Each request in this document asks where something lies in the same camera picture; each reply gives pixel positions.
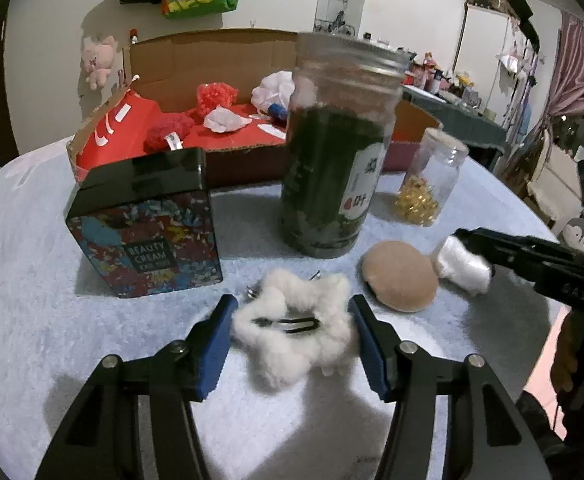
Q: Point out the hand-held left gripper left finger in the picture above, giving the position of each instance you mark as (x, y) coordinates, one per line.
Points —
(217, 345)

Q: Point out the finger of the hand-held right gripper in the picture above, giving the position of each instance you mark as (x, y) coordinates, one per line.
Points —
(516, 245)
(516, 270)

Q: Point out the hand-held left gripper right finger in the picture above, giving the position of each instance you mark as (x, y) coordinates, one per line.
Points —
(371, 350)

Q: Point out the white cotton wad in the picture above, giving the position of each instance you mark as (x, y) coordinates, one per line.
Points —
(459, 266)

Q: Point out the white fluffy hair clip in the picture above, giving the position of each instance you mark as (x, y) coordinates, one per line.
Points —
(292, 355)

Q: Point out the red yarn hair clip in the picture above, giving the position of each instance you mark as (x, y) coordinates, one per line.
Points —
(167, 130)

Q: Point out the white soft cloth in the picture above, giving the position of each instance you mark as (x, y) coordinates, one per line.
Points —
(224, 120)

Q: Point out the blue and white soft item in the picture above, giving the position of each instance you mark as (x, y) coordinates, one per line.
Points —
(277, 111)

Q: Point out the cardboard box with red lining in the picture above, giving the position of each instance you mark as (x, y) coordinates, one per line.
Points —
(222, 55)

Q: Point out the person's right forearm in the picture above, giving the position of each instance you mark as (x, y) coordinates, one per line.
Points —
(546, 440)

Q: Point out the person's right hand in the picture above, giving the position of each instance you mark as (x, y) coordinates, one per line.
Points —
(564, 355)

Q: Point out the grey and white plush figure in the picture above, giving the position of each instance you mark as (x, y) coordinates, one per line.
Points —
(575, 234)

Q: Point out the beige round powder puff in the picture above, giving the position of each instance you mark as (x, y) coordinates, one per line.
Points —
(399, 282)

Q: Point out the small jar of yellow capsules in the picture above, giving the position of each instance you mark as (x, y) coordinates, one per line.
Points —
(431, 175)

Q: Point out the dresser with green cloth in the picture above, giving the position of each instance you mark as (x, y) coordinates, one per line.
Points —
(461, 127)

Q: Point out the floral print tin box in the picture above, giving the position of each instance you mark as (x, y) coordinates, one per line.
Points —
(147, 220)

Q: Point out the pink box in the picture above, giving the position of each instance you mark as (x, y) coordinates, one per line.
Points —
(401, 157)

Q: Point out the glass jar of green leaves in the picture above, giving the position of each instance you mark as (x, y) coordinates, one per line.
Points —
(322, 175)

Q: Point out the row of bottles and figurines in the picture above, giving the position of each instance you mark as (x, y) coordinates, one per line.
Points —
(436, 75)

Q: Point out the grey-blue fleece table cover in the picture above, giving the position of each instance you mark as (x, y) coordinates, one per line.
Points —
(22, 310)

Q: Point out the red pompom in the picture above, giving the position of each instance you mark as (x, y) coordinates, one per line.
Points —
(217, 98)

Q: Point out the pale pink bath pouf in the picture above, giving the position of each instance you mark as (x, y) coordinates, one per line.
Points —
(272, 91)

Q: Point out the pink plush pig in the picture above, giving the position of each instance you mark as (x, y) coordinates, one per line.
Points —
(98, 62)

